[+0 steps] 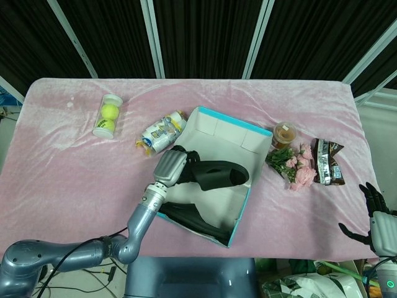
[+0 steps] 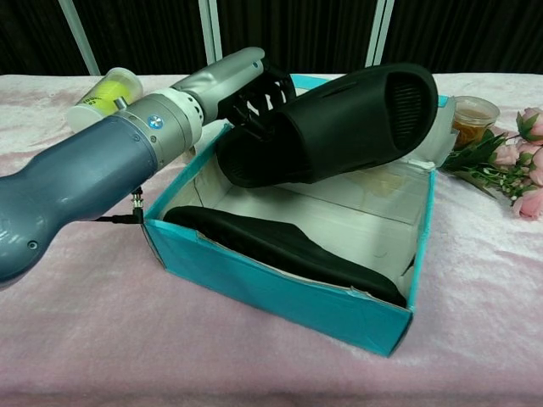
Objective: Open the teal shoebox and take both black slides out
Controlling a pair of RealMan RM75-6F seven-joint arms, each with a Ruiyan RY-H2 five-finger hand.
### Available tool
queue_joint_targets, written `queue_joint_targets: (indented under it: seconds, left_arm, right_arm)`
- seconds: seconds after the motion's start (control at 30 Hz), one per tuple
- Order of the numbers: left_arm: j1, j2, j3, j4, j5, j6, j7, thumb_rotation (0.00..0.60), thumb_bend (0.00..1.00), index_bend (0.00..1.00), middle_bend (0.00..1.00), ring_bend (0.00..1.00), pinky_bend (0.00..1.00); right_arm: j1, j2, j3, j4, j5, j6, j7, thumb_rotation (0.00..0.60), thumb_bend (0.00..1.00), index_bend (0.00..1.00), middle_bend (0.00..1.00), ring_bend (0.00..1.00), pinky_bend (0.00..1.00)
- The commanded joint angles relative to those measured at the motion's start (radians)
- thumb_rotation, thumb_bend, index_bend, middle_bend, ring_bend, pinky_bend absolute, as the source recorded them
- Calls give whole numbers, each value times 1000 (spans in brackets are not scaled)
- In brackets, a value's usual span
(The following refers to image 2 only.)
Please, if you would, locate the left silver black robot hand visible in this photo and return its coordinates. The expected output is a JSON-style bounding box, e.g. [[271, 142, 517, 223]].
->
[[171, 47, 298, 141]]

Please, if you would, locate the black rubber slipper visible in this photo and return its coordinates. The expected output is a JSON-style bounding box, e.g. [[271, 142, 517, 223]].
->
[[163, 206, 408, 307], [215, 62, 439, 189]]

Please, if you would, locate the blue cardboard shoe box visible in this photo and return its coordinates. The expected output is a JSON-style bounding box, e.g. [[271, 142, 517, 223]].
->
[[142, 74, 451, 360]]

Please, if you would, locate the black pleated curtain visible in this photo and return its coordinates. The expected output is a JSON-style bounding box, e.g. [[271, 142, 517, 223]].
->
[[0, 0, 543, 77]]

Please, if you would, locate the clear tennis ball tube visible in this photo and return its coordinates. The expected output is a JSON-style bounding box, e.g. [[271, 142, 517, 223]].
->
[[67, 66, 144, 133]]

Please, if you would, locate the yellow tennis ball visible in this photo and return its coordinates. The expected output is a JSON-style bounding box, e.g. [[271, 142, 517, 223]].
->
[[90, 81, 128, 114]]

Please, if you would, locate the clear cup with brown food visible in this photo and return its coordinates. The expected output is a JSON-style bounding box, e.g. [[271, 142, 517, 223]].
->
[[451, 95, 501, 149]]

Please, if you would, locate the pink velvet tablecloth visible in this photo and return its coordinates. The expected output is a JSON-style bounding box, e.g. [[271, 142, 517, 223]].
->
[[0, 72, 543, 407]]

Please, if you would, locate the pink flower bouquet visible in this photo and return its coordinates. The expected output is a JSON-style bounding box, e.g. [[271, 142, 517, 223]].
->
[[439, 106, 543, 220]]

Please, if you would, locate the white frame post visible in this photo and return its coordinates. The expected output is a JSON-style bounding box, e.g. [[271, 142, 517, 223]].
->
[[364, 0, 396, 69], [198, 0, 225, 64], [72, 0, 102, 76]]

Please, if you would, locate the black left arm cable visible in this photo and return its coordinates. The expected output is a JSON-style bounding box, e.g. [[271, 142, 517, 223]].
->
[[95, 192, 145, 226]]

